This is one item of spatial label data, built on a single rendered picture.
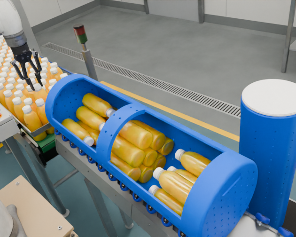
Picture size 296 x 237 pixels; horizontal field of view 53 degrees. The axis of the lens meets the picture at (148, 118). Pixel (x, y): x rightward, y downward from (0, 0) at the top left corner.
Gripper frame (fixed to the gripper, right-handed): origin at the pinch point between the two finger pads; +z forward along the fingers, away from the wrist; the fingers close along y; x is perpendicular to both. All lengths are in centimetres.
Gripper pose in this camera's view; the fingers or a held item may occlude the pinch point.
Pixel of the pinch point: (35, 82)
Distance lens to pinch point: 159.9
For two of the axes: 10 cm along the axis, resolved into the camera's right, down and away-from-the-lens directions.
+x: -6.8, -3.7, 6.4
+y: 7.2, -5.0, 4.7
